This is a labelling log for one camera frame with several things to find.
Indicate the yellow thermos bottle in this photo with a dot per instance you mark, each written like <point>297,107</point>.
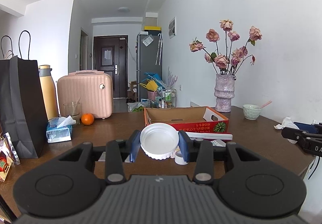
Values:
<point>49,91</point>

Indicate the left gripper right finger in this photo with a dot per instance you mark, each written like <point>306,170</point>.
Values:
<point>200,152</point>

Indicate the white lint brush red pad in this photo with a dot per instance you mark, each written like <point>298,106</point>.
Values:
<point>212,136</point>

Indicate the dried pink roses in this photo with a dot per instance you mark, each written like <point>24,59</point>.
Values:
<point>229,60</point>

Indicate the pale green bowl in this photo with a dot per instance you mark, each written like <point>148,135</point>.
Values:
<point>251,112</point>

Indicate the blue tissue pack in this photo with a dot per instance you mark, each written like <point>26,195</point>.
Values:
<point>59,129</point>

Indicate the black paper shopping bag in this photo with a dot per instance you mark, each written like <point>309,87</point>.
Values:
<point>23,114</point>

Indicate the purple ceramic vase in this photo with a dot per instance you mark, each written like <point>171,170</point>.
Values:
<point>224,92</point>

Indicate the pink small suitcase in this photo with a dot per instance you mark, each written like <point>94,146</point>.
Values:
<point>92,88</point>

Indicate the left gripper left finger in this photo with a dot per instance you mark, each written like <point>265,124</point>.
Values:
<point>116,153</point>

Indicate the crumpled white tissue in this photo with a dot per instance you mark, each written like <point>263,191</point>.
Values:
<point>286,123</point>

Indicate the metal storage rack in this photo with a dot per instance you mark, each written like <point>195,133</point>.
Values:
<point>166,98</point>

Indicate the grey refrigerator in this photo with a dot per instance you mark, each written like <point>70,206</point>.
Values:
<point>146,61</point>

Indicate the red cardboard fruit box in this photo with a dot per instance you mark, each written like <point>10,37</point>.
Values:
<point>201,119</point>

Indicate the red snack packet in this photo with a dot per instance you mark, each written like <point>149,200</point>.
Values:
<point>8,156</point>

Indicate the dark brown entrance door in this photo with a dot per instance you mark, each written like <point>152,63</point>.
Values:
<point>110,56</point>

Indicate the clear drinking glass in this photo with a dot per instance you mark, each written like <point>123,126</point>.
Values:
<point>73,109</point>

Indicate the white tape roll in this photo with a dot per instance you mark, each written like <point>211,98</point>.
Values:
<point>179,158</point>

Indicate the pink spoon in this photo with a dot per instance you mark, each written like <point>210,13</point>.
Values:
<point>264,105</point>

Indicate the yellow watering can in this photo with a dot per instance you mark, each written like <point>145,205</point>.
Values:
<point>151,85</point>

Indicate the orange fruit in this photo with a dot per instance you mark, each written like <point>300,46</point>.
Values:
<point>87,119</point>

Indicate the white plastic jar lid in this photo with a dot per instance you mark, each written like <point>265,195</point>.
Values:
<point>159,140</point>

